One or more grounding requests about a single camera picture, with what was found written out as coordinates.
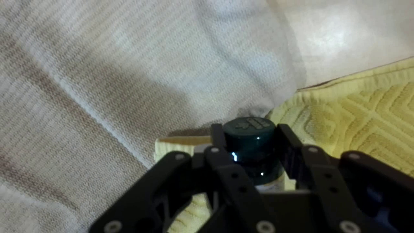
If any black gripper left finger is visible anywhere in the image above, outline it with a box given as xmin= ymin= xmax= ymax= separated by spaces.
xmin=88 ymin=122 xmax=276 ymax=233

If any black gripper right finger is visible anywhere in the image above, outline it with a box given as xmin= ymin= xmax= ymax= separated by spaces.
xmin=275 ymin=122 xmax=414 ymax=233

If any small dark green bottle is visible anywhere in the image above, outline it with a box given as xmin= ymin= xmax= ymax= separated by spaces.
xmin=221 ymin=115 xmax=298 ymax=194

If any yellow textured cloth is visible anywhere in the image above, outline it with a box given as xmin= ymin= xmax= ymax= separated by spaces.
xmin=152 ymin=56 xmax=414 ymax=233

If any beige cloth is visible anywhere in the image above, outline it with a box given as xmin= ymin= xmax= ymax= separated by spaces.
xmin=0 ymin=0 xmax=309 ymax=233

